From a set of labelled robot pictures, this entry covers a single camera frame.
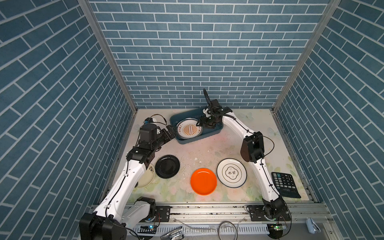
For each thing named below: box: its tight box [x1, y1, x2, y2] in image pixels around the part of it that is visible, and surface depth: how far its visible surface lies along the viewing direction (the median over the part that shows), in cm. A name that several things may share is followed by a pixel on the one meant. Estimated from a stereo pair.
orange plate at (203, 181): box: [190, 168, 217, 196], surface depth 86 cm
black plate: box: [155, 154, 181, 179], surface depth 91 cm
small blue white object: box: [305, 217, 321, 234], surface depth 71 cm
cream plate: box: [137, 163, 156, 188], surface depth 87 cm
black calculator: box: [271, 172, 301, 199], surface depth 84 cm
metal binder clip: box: [160, 226, 184, 240], surface depth 68 cm
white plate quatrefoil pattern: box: [216, 158, 248, 188], surface depth 88 cm
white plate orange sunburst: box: [176, 118, 203, 140], surface depth 106 cm
